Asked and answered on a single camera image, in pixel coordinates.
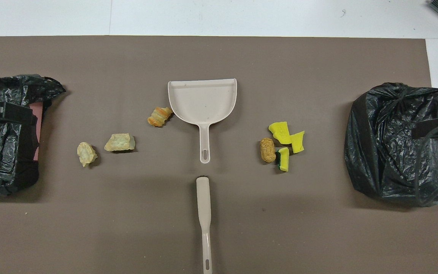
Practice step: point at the pale ridged bread piece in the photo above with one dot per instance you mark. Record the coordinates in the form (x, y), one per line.
(86, 153)

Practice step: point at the notched yellow sponge piece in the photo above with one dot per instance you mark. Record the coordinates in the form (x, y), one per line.
(298, 141)

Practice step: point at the orange striped croissant toy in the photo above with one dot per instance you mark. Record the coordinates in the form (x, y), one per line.
(160, 117)

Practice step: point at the yellow sponge piece green backing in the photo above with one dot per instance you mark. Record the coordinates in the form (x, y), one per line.
(284, 160)

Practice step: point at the large yellow sponge piece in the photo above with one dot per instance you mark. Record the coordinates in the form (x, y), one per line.
(280, 132)

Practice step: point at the brown peanut shaped bread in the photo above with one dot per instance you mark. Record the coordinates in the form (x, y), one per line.
(267, 150)

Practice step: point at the beige plastic dustpan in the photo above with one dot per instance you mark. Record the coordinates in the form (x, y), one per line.
(202, 101)

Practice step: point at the beige hand brush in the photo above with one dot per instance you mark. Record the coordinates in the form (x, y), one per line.
(203, 198)

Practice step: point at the black bagged bin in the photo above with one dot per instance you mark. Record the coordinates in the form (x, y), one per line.
(386, 152)

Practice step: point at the brown table mat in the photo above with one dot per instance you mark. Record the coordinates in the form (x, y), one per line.
(219, 57)

